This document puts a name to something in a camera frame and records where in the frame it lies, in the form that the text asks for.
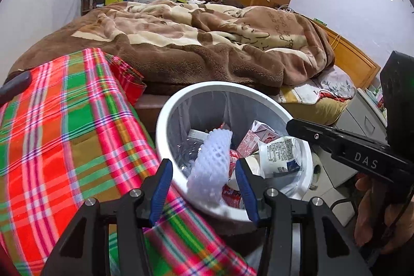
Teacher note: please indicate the wooden bed frame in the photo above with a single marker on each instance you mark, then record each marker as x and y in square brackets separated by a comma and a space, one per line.
[352, 59]

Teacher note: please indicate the white round trash bin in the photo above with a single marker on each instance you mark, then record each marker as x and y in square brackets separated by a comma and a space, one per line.
[226, 87]

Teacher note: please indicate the clear plastic bottle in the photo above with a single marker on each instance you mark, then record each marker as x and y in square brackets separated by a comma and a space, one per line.
[187, 156]

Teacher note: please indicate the grey metal cabinet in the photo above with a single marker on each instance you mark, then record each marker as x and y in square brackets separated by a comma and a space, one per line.
[362, 120]

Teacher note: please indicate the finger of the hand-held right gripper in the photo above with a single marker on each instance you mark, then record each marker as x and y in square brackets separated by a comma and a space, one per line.
[310, 133]

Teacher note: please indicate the large red drink can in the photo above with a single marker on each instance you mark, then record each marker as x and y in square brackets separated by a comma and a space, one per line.
[231, 195]

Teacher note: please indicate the white red printed carton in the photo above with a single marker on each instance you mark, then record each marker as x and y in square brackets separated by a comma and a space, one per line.
[267, 132]
[249, 141]

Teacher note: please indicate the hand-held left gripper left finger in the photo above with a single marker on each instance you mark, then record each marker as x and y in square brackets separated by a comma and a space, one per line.
[161, 192]

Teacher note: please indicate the black glasses case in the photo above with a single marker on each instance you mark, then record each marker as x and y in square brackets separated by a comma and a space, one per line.
[16, 87]

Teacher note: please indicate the red green plaid cloth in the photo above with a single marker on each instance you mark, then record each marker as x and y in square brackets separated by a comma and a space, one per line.
[64, 150]

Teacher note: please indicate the white floral cloth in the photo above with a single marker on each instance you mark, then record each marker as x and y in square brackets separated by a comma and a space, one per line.
[336, 85]

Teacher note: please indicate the person's right hand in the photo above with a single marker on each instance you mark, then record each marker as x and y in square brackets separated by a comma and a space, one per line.
[360, 211]

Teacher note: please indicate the brown beige fleece blanket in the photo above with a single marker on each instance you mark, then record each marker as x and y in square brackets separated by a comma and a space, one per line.
[194, 53]

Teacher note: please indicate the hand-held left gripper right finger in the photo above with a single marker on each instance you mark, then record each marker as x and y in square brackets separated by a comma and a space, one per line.
[247, 195]

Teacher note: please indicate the white foam net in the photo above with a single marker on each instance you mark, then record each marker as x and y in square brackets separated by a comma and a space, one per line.
[210, 166]

